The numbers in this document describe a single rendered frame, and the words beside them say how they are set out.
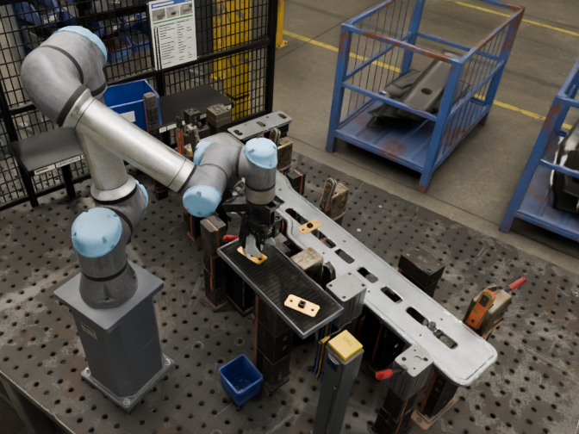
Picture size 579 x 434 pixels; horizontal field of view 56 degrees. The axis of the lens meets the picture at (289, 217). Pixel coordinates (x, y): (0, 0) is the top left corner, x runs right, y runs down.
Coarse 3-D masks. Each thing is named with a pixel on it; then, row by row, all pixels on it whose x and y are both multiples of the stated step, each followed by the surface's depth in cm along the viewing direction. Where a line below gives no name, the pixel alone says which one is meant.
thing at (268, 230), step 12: (252, 204) 133; (264, 204) 133; (276, 204) 134; (252, 216) 139; (264, 216) 135; (276, 216) 140; (252, 228) 140; (264, 228) 137; (276, 228) 140; (264, 240) 138
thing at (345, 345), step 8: (336, 336) 132; (344, 336) 132; (328, 344) 131; (336, 344) 130; (344, 344) 130; (352, 344) 130; (360, 344) 130; (336, 352) 129; (344, 352) 128; (352, 352) 128
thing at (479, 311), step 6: (486, 294) 153; (492, 294) 152; (480, 300) 154; (486, 300) 153; (492, 300) 152; (474, 306) 157; (480, 306) 155; (486, 306) 154; (474, 312) 157; (480, 312) 156; (486, 312) 155; (468, 318) 159; (474, 318) 158; (480, 318) 156; (474, 324) 158; (480, 324) 158
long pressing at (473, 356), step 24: (240, 144) 221; (288, 192) 199; (288, 216) 188; (312, 216) 189; (312, 240) 180; (336, 240) 181; (336, 264) 172; (360, 264) 173; (384, 264) 174; (408, 288) 166; (384, 312) 159; (432, 312) 160; (408, 336) 152; (432, 336) 153; (456, 336) 154; (456, 360) 148; (480, 360) 148; (456, 384) 143
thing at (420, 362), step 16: (416, 352) 142; (416, 368) 138; (400, 384) 142; (416, 384) 142; (384, 400) 153; (400, 400) 146; (384, 416) 155; (400, 416) 152; (384, 432) 159; (400, 432) 161
